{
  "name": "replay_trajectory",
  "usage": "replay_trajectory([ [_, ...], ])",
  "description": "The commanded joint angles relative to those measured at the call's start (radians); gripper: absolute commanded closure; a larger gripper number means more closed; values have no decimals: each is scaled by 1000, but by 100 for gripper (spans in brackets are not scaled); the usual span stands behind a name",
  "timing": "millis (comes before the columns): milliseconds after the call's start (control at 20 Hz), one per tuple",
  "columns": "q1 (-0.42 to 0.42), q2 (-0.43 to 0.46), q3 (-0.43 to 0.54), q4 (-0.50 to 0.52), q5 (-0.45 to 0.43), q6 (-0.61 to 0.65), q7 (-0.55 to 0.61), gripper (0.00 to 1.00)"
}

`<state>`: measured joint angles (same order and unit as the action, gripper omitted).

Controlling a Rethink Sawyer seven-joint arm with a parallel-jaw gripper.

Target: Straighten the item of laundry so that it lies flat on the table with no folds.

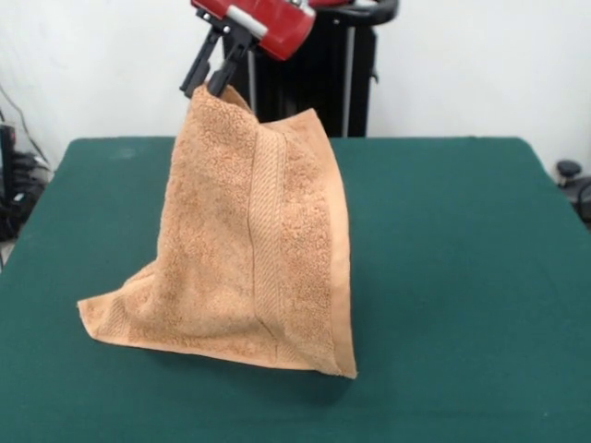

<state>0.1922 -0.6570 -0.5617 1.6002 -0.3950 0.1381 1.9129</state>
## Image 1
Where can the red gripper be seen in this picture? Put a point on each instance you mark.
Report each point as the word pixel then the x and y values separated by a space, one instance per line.
pixel 277 23

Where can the peach terry towel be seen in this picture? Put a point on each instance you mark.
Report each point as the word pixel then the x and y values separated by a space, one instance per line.
pixel 240 240

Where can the red robot base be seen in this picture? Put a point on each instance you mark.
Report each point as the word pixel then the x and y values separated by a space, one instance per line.
pixel 332 2

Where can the black box with red mark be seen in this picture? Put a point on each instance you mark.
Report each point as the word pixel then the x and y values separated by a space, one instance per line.
pixel 7 157

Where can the black bag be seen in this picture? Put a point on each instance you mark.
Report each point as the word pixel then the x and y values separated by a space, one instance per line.
pixel 14 217

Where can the dark green table cloth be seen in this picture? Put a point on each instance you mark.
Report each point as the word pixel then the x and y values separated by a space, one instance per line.
pixel 461 277

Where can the black office chair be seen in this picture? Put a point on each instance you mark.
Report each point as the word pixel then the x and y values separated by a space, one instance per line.
pixel 569 168

